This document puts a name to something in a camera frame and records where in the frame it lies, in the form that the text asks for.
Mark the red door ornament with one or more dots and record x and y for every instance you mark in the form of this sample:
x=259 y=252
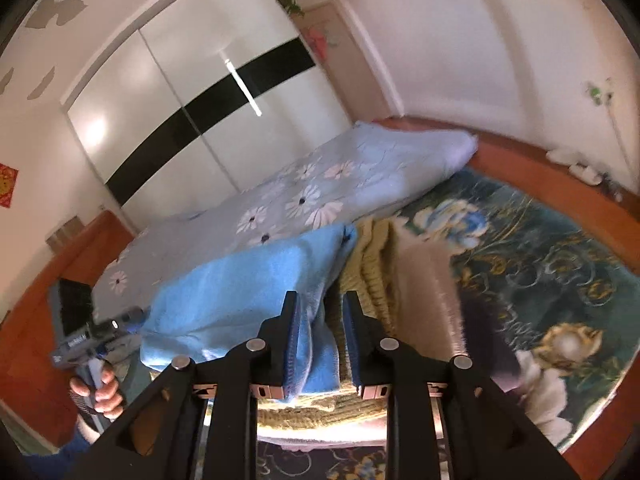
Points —
x=317 y=40

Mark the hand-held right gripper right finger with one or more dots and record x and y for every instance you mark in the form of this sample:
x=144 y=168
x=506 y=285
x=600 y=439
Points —
x=352 y=360

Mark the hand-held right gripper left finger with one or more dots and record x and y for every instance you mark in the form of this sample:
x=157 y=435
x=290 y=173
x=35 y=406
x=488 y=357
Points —
x=295 y=355

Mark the person's left forearm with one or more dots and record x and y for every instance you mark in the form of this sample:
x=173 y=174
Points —
x=75 y=442

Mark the white wardrobe with black stripe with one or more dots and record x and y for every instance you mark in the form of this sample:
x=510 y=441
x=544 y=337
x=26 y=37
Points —
x=150 y=85

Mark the pale pink door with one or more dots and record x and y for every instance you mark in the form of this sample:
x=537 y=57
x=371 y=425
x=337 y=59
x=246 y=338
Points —
x=350 y=70

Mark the blue sweater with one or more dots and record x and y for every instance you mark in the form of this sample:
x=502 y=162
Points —
x=225 y=300

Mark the red wall decoration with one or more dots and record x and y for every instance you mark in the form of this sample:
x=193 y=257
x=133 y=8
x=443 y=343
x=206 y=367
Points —
x=6 y=185

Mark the teal floral bed sheet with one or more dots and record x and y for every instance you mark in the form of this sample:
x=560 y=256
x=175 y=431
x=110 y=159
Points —
x=525 y=260

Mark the smartphone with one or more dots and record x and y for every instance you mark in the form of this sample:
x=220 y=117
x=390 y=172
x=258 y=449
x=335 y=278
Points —
x=75 y=302

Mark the black garment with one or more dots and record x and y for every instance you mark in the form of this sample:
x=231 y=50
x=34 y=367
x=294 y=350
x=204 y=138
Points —
x=482 y=330

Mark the grey wall panel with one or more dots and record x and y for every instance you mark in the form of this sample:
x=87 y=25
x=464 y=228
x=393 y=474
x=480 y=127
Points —
x=65 y=232

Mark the grey butterfly wall decal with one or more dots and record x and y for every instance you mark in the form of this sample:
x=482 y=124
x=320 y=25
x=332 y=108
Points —
x=5 y=80
x=52 y=10
x=40 y=82

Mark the grey-blue daisy print quilt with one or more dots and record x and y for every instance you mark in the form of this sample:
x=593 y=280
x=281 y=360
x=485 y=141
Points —
x=325 y=180

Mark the person's left hand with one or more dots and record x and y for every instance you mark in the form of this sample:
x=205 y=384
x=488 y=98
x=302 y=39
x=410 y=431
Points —
x=107 y=395

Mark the white slipper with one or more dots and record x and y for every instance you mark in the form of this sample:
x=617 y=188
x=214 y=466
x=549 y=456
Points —
x=586 y=172
x=562 y=155

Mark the thin white pole green top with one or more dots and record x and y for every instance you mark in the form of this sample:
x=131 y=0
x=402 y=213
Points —
x=595 y=92

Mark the beige fuzzy garment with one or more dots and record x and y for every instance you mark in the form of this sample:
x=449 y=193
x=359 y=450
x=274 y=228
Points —
x=425 y=280

